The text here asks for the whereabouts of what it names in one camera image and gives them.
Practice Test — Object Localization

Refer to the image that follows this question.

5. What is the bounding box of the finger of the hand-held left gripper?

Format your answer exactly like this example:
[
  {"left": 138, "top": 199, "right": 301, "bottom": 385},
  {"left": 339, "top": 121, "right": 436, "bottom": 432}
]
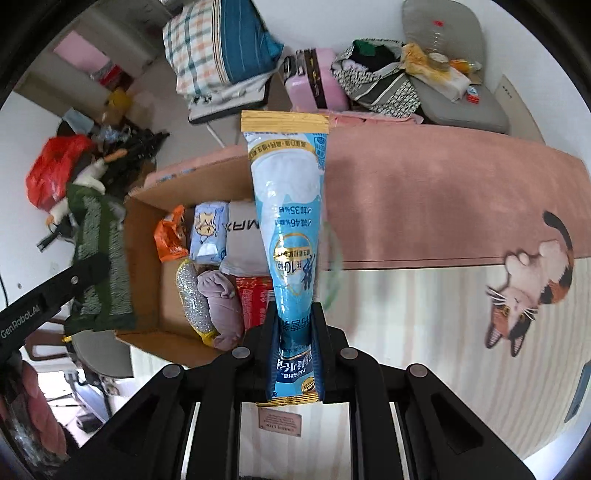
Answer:
[{"left": 53, "top": 253, "right": 112, "bottom": 303}]

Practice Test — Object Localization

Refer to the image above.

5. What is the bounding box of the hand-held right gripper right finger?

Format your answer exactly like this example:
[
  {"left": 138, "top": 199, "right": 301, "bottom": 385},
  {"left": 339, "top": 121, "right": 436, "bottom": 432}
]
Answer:
[{"left": 314, "top": 302, "right": 536, "bottom": 480}]

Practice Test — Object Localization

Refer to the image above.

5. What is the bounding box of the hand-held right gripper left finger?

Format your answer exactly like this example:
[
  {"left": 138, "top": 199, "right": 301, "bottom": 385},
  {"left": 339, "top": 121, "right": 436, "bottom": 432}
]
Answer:
[{"left": 69, "top": 302, "right": 280, "bottom": 480}]

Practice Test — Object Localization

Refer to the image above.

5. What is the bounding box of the green wet wipes pack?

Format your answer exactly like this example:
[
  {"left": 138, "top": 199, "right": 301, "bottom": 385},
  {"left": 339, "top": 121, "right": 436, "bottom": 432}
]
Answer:
[{"left": 65, "top": 185, "right": 137, "bottom": 332}]

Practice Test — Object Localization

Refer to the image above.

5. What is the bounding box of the red tissue packet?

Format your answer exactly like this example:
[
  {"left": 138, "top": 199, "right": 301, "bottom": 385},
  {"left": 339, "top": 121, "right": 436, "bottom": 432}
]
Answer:
[{"left": 235, "top": 275, "right": 274, "bottom": 330}]

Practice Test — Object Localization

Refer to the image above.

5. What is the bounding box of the brown cardboard box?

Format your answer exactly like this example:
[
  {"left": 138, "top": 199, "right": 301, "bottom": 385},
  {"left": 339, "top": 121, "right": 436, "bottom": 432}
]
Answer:
[{"left": 113, "top": 148, "right": 342, "bottom": 367}]

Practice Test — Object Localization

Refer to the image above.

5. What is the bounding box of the purple plush toy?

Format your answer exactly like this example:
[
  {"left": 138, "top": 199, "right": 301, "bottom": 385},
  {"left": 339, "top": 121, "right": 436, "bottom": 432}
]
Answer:
[{"left": 198, "top": 270, "right": 245, "bottom": 350}]

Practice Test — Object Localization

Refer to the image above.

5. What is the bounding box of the yellow glitter sponge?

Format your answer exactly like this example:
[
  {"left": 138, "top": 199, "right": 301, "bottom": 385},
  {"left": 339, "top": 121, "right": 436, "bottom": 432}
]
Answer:
[{"left": 175, "top": 259, "right": 220, "bottom": 347}]

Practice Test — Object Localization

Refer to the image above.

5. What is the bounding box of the orange snack packet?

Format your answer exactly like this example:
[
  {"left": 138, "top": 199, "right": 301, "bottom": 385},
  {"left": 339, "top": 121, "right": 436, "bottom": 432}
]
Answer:
[{"left": 154, "top": 205, "right": 188, "bottom": 264}]

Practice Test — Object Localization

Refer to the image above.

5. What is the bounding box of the blue cat-print tissue packet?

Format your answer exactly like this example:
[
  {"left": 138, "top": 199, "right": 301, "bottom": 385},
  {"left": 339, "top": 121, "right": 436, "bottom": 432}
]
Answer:
[{"left": 189, "top": 202, "right": 230, "bottom": 265}]

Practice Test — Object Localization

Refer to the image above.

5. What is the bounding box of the blue stick sachet packet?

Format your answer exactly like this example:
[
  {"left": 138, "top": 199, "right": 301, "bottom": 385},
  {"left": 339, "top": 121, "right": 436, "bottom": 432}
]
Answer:
[{"left": 241, "top": 111, "right": 329, "bottom": 408}]

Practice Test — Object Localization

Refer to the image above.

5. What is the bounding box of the dark wooden chair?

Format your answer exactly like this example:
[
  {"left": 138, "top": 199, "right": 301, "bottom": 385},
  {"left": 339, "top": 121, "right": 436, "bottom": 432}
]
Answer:
[{"left": 25, "top": 330, "right": 75, "bottom": 363}]

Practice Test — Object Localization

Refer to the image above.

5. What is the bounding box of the grey shell chair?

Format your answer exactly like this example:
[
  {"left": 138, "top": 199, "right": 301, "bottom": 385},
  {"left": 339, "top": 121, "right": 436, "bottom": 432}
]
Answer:
[
  {"left": 402, "top": 0, "right": 511, "bottom": 134},
  {"left": 71, "top": 330, "right": 134, "bottom": 379}
]

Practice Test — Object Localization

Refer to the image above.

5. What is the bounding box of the white goose plush toy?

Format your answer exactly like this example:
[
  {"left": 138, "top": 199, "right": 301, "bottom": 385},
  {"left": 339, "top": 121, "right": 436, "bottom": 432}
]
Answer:
[{"left": 46, "top": 150, "right": 127, "bottom": 227}]

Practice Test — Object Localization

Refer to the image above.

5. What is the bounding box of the red plastic bag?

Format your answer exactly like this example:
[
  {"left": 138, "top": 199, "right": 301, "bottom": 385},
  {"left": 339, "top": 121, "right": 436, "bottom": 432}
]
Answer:
[{"left": 26, "top": 135, "right": 95, "bottom": 210}]

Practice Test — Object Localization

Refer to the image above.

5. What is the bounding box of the light blue cloth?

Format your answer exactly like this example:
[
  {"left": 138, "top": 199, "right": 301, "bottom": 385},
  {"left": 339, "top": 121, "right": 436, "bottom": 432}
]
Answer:
[{"left": 62, "top": 108, "right": 95, "bottom": 134}]

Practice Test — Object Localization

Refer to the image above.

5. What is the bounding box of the striped pink cat-print table mat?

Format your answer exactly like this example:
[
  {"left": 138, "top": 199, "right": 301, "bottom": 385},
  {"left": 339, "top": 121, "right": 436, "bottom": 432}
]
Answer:
[{"left": 129, "top": 115, "right": 591, "bottom": 462}]

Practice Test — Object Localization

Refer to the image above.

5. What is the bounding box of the blue phone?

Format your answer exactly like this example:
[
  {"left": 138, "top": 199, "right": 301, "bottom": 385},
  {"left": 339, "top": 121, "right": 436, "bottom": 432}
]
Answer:
[{"left": 564, "top": 364, "right": 587, "bottom": 423}]

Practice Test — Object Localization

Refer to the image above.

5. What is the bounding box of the plaid bedding bundle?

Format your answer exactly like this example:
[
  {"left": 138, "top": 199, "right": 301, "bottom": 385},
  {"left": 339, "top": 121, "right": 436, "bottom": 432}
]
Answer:
[{"left": 163, "top": 0, "right": 284, "bottom": 97}]

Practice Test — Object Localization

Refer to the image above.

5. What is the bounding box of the pink suitcase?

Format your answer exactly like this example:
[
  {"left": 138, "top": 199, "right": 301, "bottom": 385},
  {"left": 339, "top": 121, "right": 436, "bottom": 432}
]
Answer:
[{"left": 283, "top": 47, "right": 349, "bottom": 112}]

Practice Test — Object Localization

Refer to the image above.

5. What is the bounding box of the patterned black-white bag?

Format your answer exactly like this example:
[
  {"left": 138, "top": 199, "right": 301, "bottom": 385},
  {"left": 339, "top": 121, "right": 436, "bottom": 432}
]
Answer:
[{"left": 331, "top": 39, "right": 423, "bottom": 123}]

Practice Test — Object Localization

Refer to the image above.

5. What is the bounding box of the white paper tissue pack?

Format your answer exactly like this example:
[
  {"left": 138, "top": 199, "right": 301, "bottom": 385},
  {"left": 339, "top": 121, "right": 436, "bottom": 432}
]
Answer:
[{"left": 422, "top": 69, "right": 472, "bottom": 101}]

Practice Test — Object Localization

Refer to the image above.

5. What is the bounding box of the yellow plastic bag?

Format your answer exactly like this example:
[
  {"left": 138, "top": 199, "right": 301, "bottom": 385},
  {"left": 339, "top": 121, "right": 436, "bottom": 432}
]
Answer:
[{"left": 401, "top": 44, "right": 437, "bottom": 77}]

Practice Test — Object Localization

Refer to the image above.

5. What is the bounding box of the clear plastic bottle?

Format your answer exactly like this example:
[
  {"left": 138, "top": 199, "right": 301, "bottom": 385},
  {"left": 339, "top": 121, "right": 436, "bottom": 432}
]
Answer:
[{"left": 422, "top": 18, "right": 451, "bottom": 58}]

